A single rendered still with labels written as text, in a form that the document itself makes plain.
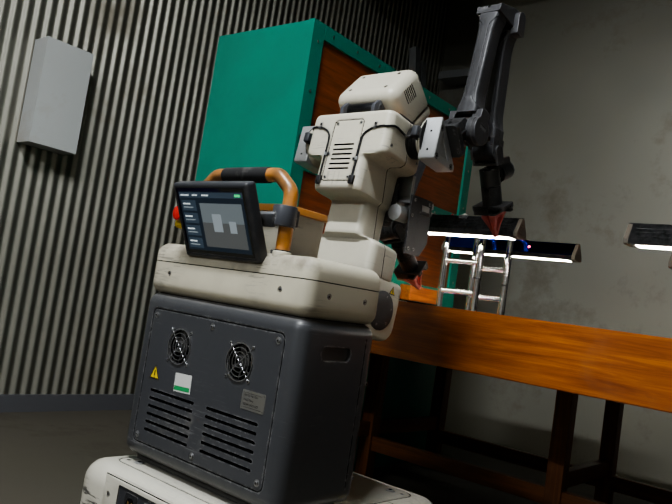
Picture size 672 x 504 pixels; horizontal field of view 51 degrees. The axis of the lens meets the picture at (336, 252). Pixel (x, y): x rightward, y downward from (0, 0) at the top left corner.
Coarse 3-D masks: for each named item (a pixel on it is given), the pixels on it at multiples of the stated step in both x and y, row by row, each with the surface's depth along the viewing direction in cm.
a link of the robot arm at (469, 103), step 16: (480, 16) 195; (496, 16) 192; (512, 16) 197; (480, 32) 194; (496, 32) 193; (480, 48) 192; (496, 48) 194; (480, 64) 190; (480, 80) 189; (464, 96) 190; (480, 96) 189; (464, 112) 189; (480, 112) 186; (480, 128) 186; (480, 144) 186
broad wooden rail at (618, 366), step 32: (416, 320) 224; (448, 320) 217; (480, 320) 210; (512, 320) 204; (384, 352) 230; (416, 352) 222; (448, 352) 215; (480, 352) 209; (512, 352) 203; (544, 352) 197; (576, 352) 191; (608, 352) 186; (640, 352) 181; (544, 384) 195; (576, 384) 190; (608, 384) 185; (640, 384) 180
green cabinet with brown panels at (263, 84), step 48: (240, 48) 292; (288, 48) 274; (336, 48) 280; (240, 96) 288; (288, 96) 270; (336, 96) 283; (432, 96) 336; (240, 144) 283; (288, 144) 266; (432, 192) 344; (432, 240) 348; (432, 288) 348
